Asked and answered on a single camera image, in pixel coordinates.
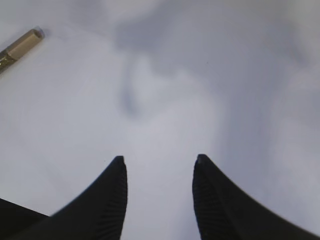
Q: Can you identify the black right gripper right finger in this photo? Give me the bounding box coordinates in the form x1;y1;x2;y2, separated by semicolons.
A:
192;154;319;240

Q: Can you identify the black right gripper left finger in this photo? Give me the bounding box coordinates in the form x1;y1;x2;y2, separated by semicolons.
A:
7;156;128;240

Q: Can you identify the gold glitter pen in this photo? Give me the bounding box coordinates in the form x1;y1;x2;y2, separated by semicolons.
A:
0;28;45;74

